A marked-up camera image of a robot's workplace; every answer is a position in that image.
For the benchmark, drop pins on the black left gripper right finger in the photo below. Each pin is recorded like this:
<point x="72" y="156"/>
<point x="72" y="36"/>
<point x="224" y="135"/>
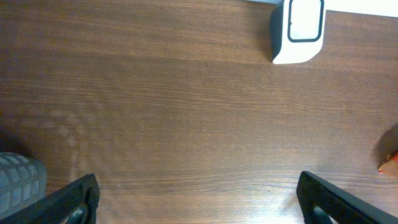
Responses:
<point x="323" y="202"/>

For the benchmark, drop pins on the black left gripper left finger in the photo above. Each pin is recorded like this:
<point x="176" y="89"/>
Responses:
<point x="76" y="202"/>

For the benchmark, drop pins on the orange spaghetti pasta packet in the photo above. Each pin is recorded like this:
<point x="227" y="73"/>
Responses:
<point x="389" y="166"/>

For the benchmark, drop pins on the grey plastic mesh basket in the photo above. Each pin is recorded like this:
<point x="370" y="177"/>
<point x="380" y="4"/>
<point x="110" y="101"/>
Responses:
<point x="23" y="182"/>

